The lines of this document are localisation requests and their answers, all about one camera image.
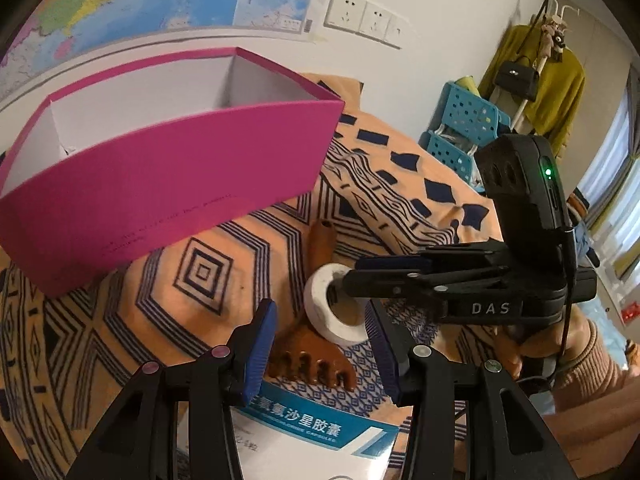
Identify white tape roll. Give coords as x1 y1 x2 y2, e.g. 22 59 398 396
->
304 263 368 347

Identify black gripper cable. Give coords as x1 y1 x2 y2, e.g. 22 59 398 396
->
559 227 577 361

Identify grey window curtain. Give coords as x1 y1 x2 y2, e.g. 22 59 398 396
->
575 75 640 311

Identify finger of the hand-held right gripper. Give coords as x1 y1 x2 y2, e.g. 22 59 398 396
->
356 239 512 275
332 267 453 320

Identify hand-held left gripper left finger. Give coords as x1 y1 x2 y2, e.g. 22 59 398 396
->
65 298 279 480

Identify brown plush toy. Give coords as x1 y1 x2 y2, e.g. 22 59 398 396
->
537 15 568 61

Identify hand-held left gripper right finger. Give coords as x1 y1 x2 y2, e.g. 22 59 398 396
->
364 299 576 480

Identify person's right hand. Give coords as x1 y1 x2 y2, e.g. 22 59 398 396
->
492 317 591 381

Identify yellow cardigan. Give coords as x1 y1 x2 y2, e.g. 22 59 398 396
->
477 22 586 158

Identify black handbag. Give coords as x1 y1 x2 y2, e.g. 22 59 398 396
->
494 55 541 101

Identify orange patterned blanket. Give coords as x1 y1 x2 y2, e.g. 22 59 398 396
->
0 72 556 480

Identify brown wooden back scratcher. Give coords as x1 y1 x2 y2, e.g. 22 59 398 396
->
267 220 361 393

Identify pink cardboard box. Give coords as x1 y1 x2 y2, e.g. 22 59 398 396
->
0 47 346 298

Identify white coat rack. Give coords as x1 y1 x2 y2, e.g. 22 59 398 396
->
505 0 581 133

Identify blue plastic rack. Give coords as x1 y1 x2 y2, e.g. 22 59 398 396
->
419 80 512 186

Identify person's right forearm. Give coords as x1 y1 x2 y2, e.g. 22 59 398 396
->
542 317 640 461

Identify white wall socket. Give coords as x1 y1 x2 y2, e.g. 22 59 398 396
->
324 0 368 32
360 2 393 41

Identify white wall switch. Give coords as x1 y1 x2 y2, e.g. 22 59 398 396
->
387 15 405 51

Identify white medicine box blue stripes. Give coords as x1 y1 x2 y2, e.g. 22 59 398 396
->
230 380 401 480

